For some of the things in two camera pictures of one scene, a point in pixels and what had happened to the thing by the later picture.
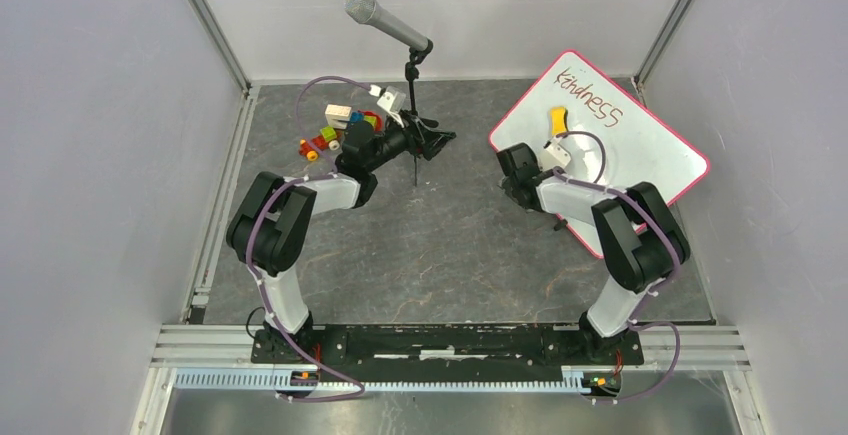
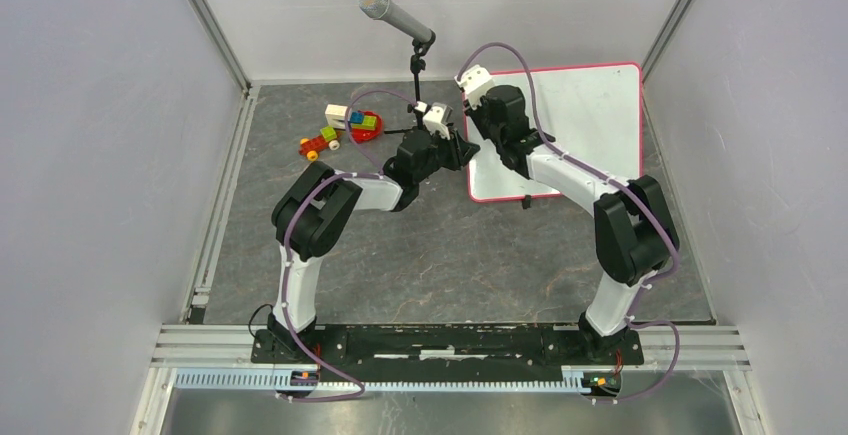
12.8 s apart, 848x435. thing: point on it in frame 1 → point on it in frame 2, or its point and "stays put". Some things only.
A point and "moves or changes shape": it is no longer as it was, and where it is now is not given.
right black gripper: (506, 184) → (476, 113)
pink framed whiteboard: (612, 141) moves or changes shape
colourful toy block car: (329, 138) stays put
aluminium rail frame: (219, 358) stays put
